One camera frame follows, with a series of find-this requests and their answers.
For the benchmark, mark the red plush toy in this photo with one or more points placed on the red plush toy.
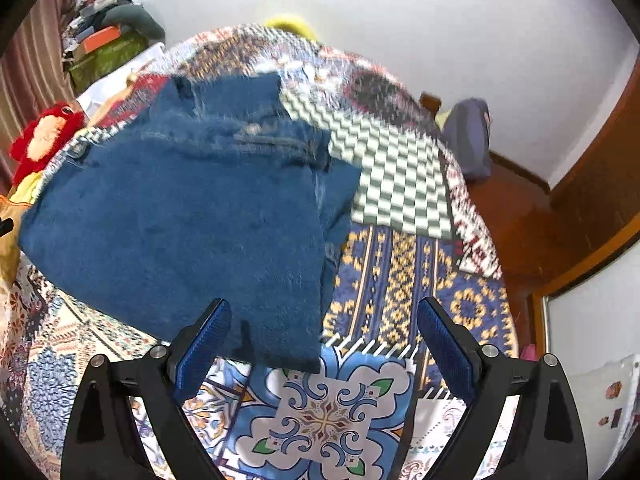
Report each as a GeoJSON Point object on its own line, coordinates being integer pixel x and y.
{"type": "Point", "coordinates": [45, 135]}

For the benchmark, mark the pink item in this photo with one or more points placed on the pink item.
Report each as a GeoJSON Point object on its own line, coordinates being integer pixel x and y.
{"type": "Point", "coordinates": [528, 351]}

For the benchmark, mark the dark green cushion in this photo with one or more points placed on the dark green cushion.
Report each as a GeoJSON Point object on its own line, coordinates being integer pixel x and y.
{"type": "Point", "coordinates": [135, 20]}

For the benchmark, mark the white cabinet with stickers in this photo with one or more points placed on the white cabinet with stickers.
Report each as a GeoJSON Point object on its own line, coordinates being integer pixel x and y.
{"type": "Point", "coordinates": [595, 350]}

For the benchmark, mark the white cloth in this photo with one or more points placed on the white cloth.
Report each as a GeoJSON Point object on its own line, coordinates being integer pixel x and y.
{"type": "Point", "coordinates": [120, 85]}

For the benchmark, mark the purple backpack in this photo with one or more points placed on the purple backpack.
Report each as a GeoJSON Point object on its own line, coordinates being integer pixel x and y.
{"type": "Point", "coordinates": [467, 140]}

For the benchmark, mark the pile of household clutter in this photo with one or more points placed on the pile of household clutter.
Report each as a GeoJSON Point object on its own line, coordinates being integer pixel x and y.
{"type": "Point", "coordinates": [90, 10]}

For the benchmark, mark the blue denim jacket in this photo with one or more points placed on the blue denim jacket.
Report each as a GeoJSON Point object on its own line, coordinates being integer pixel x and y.
{"type": "Point", "coordinates": [175, 230]}

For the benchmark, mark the patchwork printed bedspread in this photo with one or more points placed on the patchwork printed bedspread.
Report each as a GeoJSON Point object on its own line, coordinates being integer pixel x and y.
{"type": "Point", "coordinates": [320, 410]}

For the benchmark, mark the yellow plush item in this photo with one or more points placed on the yellow plush item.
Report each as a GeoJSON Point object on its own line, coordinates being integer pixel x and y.
{"type": "Point", "coordinates": [290, 26]}

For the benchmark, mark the yellow cloth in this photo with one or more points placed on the yellow cloth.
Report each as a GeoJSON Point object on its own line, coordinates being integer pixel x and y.
{"type": "Point", "coordinates": [15, 255]}

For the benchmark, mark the striped brown curtain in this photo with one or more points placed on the striped brown curtain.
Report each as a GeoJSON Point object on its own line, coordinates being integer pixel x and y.
{"type": "Point", "coordinates": [35, 75]}

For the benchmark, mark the wooden bed post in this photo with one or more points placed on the wooden bed post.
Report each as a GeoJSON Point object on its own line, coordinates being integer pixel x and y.
{"type": "Point", "coordinates": [430, 105]}

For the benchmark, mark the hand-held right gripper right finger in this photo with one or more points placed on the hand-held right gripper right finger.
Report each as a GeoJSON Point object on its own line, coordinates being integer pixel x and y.
{"type": "Point", "coordinates": [447, 350]}

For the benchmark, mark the wooden door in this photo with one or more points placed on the wooden door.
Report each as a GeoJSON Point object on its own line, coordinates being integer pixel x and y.
{"type": "Point", "coordinates": [600, 170]}

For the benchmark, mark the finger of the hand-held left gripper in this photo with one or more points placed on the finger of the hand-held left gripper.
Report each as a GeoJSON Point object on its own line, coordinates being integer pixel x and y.
{"type": "Point", "coordinates": [5, 226]}

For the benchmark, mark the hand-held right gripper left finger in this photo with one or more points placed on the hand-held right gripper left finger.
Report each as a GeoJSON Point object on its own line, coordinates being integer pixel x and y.
{"type": "Point", "coordinates": [200, 347]}

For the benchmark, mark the orange box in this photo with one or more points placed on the orange box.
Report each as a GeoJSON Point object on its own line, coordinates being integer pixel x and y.
{"type": "Point", "coordinates": [100, 40]}

